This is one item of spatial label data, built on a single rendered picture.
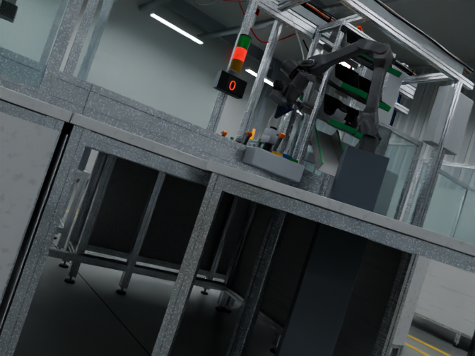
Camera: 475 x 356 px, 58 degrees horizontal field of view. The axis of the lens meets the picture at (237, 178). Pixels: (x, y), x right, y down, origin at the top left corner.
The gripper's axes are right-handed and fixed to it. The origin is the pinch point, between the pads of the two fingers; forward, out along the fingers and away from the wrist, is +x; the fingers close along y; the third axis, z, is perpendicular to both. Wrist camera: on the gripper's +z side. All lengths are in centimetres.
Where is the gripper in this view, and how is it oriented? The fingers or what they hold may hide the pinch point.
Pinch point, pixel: (280, 111)
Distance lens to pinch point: 174.1
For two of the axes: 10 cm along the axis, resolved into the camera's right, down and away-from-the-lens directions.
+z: -6.1, -6.7, 4.2
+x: -5.2, 7.4, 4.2
